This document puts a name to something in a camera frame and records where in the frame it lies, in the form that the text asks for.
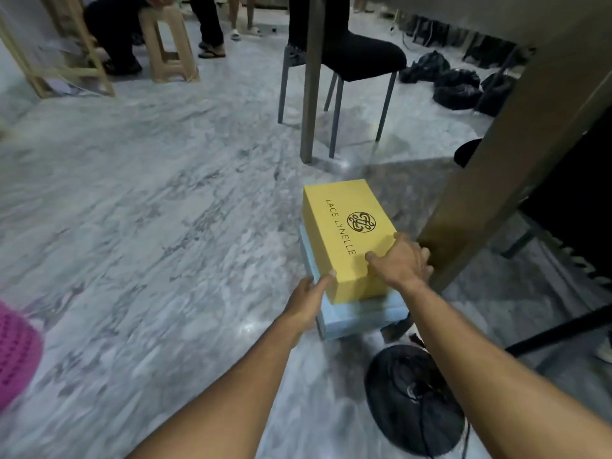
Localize wooden frame stand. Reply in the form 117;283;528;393
0;0;116;99

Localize black chair with metal frame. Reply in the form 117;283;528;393
453;118;612;285

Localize pink knitted cloth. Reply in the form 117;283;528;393
0;301;45;412

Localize person's right hand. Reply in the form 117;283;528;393
365;232;434;295

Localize black coiled cable bundle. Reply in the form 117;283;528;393
364;343;472;459

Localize slim grey metal table leg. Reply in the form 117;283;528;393
300;0;326;164

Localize light blue box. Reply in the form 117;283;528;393
299;224;411;341

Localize yellow shoe box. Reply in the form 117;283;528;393
302;179;398;305

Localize beige plastic stool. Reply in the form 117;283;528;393
138;4;201;84

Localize person's left forearm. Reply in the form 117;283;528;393
125;313;309;459

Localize black upholstered chair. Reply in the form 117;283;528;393
278;0;407;159

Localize person's left hand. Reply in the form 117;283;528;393
281;271;338;336

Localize black plastic bag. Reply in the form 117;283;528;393
399;50;451;84
432;69;483;111
477;73;518;118

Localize person's right forearm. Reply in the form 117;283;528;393
399;281;612;459

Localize wide brown table leg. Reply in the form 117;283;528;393
416;40;612;295

